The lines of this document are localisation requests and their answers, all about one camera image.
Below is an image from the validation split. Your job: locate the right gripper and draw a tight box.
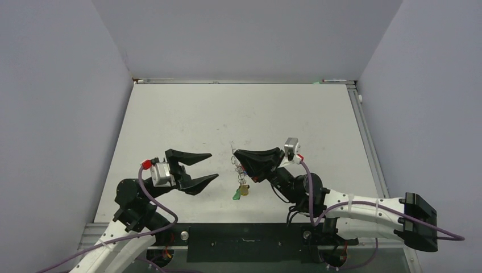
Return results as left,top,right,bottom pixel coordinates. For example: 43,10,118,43
235,147,301,203

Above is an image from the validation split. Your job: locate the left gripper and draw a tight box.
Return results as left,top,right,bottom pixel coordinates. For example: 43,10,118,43
144,150,218,201

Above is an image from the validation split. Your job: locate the yellow key tag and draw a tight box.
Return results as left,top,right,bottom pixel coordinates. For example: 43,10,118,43
239,184,250,196

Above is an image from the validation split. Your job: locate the green key tag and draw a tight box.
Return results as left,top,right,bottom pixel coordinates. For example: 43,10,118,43
232,191,241,201

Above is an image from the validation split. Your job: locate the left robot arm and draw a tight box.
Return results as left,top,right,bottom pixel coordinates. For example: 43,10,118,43
71,149,219,272

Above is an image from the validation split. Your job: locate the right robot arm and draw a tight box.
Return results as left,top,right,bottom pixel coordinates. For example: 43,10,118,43
233,148,440,253

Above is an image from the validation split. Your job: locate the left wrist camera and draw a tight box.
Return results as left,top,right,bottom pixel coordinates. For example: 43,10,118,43
149,162,171,187

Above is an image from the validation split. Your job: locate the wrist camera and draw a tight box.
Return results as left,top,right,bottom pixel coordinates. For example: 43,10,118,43
284,137,300,161
149,162,171,187

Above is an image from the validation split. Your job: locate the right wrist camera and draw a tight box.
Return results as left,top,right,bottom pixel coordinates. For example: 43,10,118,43
284,137,300,161

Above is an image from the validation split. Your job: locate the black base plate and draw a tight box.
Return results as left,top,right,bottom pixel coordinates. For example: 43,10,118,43
147,223,359,266

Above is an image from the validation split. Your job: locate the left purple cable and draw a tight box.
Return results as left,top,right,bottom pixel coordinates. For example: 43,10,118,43
35,166,204,273

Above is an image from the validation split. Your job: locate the back aluminium rail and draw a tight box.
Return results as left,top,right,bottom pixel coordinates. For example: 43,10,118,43
132,78,356,85

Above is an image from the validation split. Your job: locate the aluminium rail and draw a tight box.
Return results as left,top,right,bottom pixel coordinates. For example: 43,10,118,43
132,78,356,85
77,222,418,250
346,81,390,198

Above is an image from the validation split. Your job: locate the right aluminium rail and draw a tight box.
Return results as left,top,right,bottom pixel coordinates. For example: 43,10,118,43
346,81,390,198

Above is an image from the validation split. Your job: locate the front aluminium rail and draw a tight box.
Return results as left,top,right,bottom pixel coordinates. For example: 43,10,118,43
77,222,418,250

